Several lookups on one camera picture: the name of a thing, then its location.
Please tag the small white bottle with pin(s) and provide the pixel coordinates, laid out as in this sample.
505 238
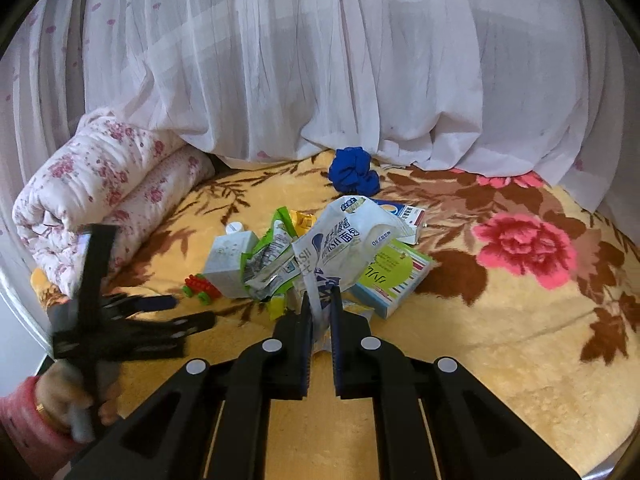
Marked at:
235 227

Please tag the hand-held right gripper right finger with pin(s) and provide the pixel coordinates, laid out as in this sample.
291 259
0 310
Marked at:
336 355

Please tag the yellow green wrapper scrap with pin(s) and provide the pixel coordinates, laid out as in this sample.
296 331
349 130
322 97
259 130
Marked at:
277 307

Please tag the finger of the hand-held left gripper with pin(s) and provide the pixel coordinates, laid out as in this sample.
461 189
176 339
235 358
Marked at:
190 322
152 304

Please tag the green striped medicine box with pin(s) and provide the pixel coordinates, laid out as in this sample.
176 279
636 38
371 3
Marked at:
395 272

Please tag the person's left hand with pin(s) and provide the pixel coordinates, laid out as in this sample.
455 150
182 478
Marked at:
55 387

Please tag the red green toy block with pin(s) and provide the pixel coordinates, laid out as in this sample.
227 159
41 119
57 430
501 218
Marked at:
197 287

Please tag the green snack wrapper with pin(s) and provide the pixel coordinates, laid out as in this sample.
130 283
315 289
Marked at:
272 245

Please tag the white and blue carton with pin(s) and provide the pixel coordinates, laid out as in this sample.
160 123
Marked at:
407 215

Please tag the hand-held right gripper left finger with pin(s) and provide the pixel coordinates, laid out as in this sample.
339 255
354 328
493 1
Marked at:
305 355

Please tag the yellow floral plush blanket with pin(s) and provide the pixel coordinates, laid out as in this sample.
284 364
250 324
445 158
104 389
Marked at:
500 360

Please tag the white plastic bread bag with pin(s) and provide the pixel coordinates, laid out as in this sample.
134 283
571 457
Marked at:
350 240

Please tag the rolled pink floral quilt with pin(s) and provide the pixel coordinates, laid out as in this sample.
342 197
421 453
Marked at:
100 170

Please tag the pale green white box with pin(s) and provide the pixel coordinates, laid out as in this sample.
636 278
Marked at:
225 262

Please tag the blue crumpled cloth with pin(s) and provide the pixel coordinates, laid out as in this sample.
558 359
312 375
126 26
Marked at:
350 172

